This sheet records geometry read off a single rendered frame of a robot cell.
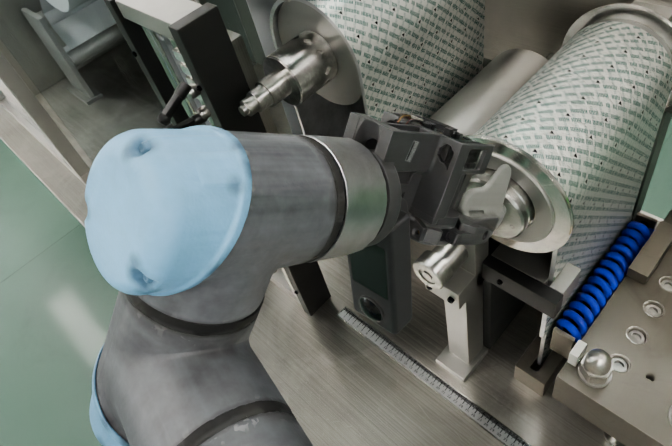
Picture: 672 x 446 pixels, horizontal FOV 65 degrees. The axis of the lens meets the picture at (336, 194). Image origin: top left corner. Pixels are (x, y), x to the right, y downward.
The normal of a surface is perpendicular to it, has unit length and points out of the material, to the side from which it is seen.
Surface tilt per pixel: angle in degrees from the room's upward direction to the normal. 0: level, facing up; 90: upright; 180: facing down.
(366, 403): 0
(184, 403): 1
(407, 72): 92
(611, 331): 0
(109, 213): 50
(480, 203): 86
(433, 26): 92
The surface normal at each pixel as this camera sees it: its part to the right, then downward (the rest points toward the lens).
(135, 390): -0.53, -0.37
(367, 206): 0.76, 0.15
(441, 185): -0.65, 0.04
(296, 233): 0.70, 0.43
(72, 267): -0.20, -0.67
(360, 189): 0.75, -0.08
